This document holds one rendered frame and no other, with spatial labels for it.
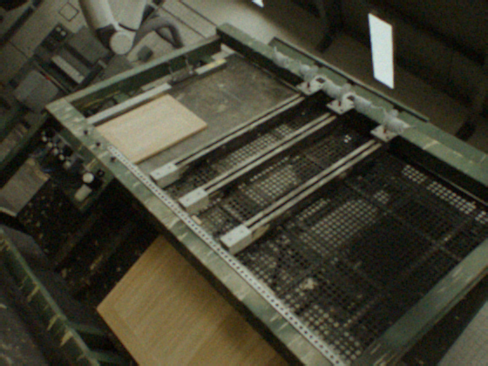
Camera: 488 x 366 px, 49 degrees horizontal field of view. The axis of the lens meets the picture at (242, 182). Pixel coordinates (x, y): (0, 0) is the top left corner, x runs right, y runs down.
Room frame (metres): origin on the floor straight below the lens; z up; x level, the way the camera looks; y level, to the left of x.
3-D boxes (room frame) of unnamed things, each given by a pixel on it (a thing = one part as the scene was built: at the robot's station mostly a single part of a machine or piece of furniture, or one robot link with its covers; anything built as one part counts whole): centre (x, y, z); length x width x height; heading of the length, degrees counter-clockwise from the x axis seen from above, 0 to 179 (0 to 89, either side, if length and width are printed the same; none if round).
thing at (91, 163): (2.66, 0.73, 0.69); 0.50 x 0.14 x 0.24; 57
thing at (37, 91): (2.84, 1.13, 0.84); 0.12 x 0.12 x 0.18; 57
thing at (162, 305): (2.41, -0.24, 0.53); 0.90 x 0.02 x 0.55; 57
